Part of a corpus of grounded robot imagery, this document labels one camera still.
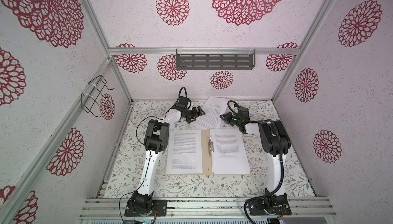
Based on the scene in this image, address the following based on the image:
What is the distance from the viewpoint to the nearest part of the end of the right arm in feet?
2.84

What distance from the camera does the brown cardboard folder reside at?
2.84 feet

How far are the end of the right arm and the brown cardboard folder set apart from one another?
158 mm
